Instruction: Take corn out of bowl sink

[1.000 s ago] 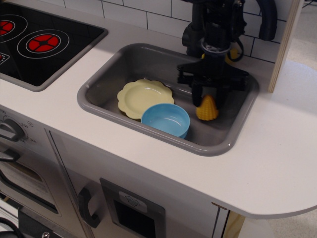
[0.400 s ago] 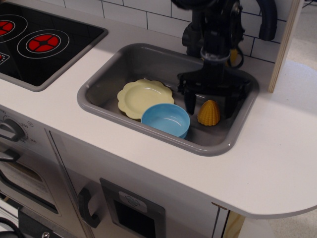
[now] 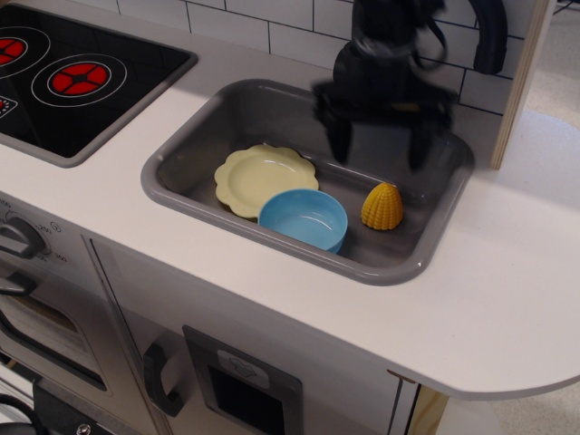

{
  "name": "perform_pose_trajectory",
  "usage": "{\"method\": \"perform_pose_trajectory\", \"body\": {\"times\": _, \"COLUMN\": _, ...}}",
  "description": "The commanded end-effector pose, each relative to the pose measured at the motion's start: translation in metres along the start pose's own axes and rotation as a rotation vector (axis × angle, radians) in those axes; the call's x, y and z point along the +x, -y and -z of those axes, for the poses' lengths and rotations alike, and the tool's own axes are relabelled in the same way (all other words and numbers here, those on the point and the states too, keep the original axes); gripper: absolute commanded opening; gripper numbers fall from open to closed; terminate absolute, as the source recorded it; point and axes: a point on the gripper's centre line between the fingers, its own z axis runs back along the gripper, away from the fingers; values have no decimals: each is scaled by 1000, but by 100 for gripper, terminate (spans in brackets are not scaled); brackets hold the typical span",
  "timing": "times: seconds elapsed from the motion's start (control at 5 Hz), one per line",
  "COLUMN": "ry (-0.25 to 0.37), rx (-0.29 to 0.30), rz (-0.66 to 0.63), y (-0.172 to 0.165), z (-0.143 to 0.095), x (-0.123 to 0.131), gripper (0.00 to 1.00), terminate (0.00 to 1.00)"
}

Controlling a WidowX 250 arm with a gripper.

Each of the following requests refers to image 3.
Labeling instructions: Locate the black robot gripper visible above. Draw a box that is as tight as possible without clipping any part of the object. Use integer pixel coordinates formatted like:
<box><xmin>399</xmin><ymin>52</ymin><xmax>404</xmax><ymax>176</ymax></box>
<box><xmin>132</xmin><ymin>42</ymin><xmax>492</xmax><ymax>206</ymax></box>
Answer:
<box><xmin>313</xmin><ymin>1</ymin><xmax>456</xmax><ymax>171</ymax></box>

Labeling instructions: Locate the yellow toy banana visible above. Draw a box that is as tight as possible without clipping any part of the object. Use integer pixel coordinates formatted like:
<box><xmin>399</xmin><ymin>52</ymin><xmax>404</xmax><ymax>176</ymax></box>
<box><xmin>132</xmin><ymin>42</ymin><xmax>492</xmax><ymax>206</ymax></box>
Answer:
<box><xmin>391</xmin><ymin>102</ymin><xmax>421</xmax><ymax>112</ymax></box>

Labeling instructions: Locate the light blue bowl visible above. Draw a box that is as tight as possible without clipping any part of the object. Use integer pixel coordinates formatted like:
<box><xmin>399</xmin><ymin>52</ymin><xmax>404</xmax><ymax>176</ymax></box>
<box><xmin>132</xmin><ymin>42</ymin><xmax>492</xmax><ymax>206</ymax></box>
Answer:
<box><xmin>257</xmin><ymin>188</ymin><xmax>348</xmax><ymax>254</ymax></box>

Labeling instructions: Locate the grey oven door handle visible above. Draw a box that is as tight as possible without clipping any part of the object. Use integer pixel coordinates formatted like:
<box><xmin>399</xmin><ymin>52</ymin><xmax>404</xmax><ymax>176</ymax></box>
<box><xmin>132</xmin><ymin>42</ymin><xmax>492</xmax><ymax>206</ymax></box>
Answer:
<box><xmin>0</xmin><ymin>272</ymin><xmax>37</xmax><ymax>297</ymax></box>

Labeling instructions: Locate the dark grey cabinet door handle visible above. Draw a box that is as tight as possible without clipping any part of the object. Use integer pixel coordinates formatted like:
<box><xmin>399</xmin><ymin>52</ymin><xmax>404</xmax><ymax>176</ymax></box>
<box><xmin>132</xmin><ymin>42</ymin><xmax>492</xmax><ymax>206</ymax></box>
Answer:
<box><xmin>142</xmin><ymin>343</ymin><xmax>184</xmax><ymax>417</ymax></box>

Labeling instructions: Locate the light wooden side post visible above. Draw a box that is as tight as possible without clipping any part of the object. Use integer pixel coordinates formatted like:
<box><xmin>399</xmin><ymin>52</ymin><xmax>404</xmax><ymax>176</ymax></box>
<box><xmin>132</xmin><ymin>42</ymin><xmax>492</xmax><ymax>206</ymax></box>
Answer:
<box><xmin>489</xmin><ymin>1</ymin><xmax>556</xmax><ymax>170</ymax></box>

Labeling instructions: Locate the grey plastic sink basin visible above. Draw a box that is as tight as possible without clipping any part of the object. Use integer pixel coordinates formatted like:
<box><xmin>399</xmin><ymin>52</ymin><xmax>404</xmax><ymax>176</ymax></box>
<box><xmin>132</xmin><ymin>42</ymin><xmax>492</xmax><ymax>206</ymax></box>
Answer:
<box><xmin>141</xmin><ymin>80</ymin><xmax>474</xmax><ymax>285</ymax></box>

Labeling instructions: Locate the black toy faucet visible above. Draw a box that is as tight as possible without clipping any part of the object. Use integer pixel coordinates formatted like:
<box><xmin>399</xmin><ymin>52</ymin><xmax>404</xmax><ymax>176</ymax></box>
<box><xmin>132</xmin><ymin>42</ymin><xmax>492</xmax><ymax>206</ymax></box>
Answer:
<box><xmin>333</xmin><ymin>0</ymin><xmax>508</xmax><ymax>92</ymax></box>

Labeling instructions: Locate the grey oven knob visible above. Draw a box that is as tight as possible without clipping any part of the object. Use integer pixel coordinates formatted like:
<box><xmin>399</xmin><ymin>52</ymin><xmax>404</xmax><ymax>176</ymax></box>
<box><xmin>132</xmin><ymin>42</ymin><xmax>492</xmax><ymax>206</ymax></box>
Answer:
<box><xmin>1</xmin><ymin>217</ymin><xmax>46</xmax><ymax>259</ymax></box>

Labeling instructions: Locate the yellow toy corn cob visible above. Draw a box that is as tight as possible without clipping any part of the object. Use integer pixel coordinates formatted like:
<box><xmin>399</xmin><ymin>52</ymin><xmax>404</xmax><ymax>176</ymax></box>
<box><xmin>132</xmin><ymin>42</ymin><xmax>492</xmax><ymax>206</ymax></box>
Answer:
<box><xmin>361</xmin><ymin>183</ymin><xmax>403</xmax><ymax>230</ymax></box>

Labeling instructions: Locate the black toy stove top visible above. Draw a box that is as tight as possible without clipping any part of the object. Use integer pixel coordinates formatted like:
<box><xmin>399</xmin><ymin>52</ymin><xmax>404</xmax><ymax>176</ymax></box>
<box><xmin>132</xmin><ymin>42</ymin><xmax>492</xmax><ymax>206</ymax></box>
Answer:
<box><xmin>1</xmin><ymin>4</ymin><xmax>198</xmax><ymax>168</ymax></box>

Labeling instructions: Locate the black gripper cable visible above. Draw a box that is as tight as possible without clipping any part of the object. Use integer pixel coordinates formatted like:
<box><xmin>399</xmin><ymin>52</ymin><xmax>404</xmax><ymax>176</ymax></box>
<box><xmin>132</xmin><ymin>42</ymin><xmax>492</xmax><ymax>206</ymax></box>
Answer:
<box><xmin>414</xmin><ymin>13</ymin><xmax>450</xmax><ymax>72</ymax></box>

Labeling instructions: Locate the pale yellow scalloped plate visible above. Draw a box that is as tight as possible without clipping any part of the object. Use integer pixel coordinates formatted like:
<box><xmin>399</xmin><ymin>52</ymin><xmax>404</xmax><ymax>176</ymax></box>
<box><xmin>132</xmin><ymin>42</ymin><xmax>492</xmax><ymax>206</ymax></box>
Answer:
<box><xmin>214</xmin><ymin>144</ymin><xmax>319</xmax><ymax>218</ymax></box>

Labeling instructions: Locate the grey dispenser panel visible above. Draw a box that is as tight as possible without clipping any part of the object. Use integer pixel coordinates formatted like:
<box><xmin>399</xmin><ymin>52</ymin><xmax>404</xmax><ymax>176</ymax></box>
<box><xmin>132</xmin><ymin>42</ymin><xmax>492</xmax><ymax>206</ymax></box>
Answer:
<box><xmin>182</xmin><ymin>325</ymin><xmax>305</xmax><ymax>435</ymax></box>

